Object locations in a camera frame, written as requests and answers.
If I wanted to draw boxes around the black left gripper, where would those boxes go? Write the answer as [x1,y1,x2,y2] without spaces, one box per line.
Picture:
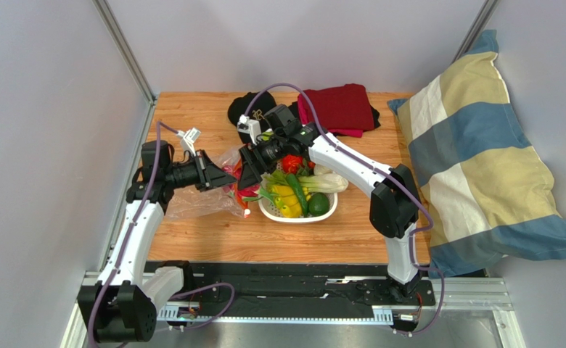
[165,150,237,193]

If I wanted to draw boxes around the pink dragon fruit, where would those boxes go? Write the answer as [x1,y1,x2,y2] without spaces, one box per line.
[223,163,261,202]

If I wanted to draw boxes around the clear orange-zip plastic bag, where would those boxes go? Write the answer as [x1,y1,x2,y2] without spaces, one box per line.
[163,146,265,220]

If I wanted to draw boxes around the white radish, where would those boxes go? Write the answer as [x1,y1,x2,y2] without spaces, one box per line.
[313,164,332,175]

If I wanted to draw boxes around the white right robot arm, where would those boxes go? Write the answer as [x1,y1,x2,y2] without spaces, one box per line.
[238,105,420,297]

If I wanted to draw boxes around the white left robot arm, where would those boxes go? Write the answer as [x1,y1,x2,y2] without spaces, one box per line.
[77,141,236,347]

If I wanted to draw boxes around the white plastic basket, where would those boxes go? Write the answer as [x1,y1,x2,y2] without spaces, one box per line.
[258,164,345,224]

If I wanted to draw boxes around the yellow bananas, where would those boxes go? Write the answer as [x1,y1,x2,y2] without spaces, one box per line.
[266,184,305,218]

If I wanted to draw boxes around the green cucumber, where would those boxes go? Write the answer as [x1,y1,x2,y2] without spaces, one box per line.
[285,173,308,216]

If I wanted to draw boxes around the red tomato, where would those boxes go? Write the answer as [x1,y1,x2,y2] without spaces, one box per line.
[280,154,304,174]

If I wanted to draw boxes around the black baseball cap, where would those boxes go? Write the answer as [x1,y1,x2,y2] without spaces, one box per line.
[227,92,276,144]

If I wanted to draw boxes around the green avocado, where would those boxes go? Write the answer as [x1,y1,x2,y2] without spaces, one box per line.
[308,193,330,217]

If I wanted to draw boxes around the white green bok choy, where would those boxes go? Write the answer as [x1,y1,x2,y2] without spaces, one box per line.
[298,173,349,194]

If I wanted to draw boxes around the dark red folded cloth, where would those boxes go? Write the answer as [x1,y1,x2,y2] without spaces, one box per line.
[297,83,376,138]

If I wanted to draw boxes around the striped blue yellow pillow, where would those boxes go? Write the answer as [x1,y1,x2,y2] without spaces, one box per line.
[388,30,566,278]

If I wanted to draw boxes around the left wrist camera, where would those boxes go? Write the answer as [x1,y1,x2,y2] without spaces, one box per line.
[176,128,201,156]

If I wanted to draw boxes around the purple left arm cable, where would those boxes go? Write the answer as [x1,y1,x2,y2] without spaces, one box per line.
[86,120,183,348]

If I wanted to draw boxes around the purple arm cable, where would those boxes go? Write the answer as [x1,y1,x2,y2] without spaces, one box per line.
[242,83,446,337]
[86,120,183,348]

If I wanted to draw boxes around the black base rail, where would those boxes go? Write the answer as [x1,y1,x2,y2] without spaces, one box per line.
[144,260,439,320]

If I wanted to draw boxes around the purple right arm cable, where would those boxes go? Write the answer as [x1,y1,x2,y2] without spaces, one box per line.
[242,83,446,337]

